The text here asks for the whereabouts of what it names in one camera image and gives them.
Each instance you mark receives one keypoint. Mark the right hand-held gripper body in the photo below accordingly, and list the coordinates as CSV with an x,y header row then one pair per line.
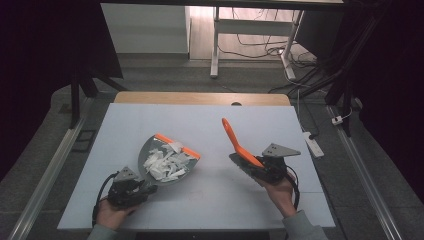
x,y
275,166

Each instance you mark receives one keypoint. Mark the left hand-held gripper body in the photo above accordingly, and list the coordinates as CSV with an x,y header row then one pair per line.
x,y
125,191

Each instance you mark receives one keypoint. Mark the pile of white paper scraps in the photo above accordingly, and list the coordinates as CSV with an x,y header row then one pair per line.
x,y
166,165

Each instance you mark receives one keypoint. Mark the grey dustpan with orange edge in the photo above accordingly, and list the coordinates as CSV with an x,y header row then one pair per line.
x,y
146,156

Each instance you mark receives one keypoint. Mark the person's left hand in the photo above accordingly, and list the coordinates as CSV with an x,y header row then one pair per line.
x,y
111,215

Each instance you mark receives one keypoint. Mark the person's right hand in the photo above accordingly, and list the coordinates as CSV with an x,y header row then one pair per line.
x,y
281,196

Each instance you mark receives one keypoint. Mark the white power strip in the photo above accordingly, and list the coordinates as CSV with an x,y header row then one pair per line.
x,y
313,144

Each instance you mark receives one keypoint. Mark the small white adapter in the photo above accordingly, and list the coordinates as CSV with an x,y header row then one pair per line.
x,y
337,120

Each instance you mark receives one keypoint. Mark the black metal stand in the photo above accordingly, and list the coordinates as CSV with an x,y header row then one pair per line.
x,y
343,86

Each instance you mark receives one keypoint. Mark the black tripod stand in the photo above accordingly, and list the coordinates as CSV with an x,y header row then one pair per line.
x,y
76,96

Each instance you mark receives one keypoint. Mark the white cabinet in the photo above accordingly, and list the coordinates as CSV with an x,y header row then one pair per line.
x,y
146,30

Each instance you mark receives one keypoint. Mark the black rectangular floor frame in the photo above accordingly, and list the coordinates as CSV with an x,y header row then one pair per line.
x,y
84,140

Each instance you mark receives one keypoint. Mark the aluminium rail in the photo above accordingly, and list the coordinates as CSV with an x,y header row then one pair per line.
x,y
50,173
363,173

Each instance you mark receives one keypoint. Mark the white desk frame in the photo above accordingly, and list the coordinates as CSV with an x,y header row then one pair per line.
x,y
253,26

